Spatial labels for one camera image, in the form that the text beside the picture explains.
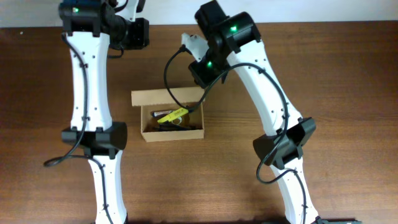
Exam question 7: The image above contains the yellow highlighter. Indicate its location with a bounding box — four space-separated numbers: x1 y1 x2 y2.
157 108 189 124

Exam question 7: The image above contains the yellow tape roll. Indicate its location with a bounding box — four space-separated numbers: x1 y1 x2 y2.
172 114 190 126

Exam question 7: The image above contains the brown cardboard box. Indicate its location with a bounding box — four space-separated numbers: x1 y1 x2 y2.
131 87 205 142

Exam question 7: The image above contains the blue whiteboard marker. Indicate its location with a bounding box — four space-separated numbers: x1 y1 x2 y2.
151 110 173 118

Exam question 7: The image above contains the black permanent marker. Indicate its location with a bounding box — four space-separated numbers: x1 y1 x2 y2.
159 123 197 131

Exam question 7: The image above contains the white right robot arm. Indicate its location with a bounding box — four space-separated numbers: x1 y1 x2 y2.
183 1 321 223

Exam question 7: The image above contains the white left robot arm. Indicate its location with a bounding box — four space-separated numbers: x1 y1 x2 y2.
55 0 149 223

